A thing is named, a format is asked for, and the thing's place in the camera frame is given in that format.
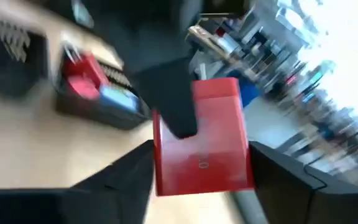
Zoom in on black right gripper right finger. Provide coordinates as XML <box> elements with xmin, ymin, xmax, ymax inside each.
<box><xmin>249</xmin><ymin>141</ymin><xmax>358</xmax><ymax>224</ymax></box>

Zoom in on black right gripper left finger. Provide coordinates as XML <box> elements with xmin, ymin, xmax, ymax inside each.
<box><xmin>0</xmin><ymin>140</ymin><xmax>155</xmax><ymax>224</ymax></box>

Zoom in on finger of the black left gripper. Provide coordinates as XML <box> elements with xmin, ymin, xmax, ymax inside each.
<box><xmin>135</xmin><ymin>58</ymin><xmax>199</xmax><ymax>139</ymax></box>

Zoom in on lavender multiport charger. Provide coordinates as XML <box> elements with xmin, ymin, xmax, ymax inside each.
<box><xmin>99</xmin><ymin>85</ymin><xmax>140</xmax><ymax>113</ymax></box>

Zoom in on red wall plug charger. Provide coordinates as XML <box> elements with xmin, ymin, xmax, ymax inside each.
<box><xmin>152</xmin><ymin>77</ymin><xmax>255</xmax><ymax>197</ymax></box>
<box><xmin>61</xmin><ymin>46</ymin><xmax>110</xmax><ymax>91</ymax></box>

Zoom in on black perforated plastic basket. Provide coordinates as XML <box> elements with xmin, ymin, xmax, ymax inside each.
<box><xmin>0</xmin><ymin>14</ymin><xmax>48</xmax><ymax>98</ymax></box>
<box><xmin>53</xmin><ymin>46</ymin><xmax>152</xmax><ymax>131</ymax></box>

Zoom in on rounded red charger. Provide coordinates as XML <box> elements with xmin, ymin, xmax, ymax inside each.
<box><xmin>68</xmin><ymin>74</ymin><xmax>101</xmax><ymax>101</ymax></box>

